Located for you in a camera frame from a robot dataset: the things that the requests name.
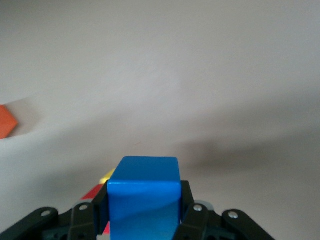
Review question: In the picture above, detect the orange wooden cube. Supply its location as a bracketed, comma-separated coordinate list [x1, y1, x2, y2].
[0, 104, 19, 140]

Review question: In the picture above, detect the red wooden cube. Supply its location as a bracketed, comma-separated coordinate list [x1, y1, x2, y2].
[79, 184, 111, 236]

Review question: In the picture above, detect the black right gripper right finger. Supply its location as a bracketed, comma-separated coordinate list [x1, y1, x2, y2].
[173, 179, 276, 240]

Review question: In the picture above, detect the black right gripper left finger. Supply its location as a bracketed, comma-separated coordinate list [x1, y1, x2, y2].
[0, 184, 110, 240]

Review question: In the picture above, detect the blue wooden cube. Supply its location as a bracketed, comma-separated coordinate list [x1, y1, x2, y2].
[106, 156, 182, 240]

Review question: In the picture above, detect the yellow wooden cube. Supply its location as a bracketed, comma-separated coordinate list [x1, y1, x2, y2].
[99, 167, 117, 186]

